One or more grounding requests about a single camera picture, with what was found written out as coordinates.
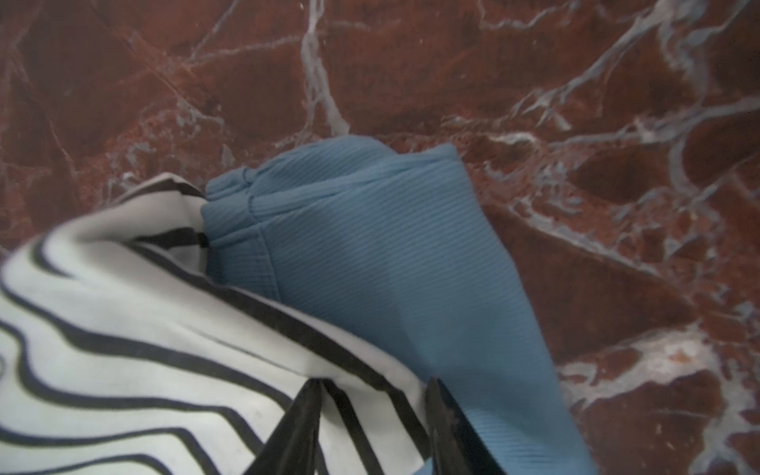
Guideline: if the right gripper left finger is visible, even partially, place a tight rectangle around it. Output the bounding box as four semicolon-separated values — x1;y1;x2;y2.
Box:
245;379;322;475

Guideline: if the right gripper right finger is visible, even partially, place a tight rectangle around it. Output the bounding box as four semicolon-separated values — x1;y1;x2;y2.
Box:
426;378;505;475

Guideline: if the black white striped garment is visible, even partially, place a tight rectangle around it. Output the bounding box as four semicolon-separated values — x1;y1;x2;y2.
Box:
1;173;431;474

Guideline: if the blue tank top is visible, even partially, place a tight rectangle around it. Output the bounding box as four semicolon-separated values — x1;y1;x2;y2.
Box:
202;136;596;474

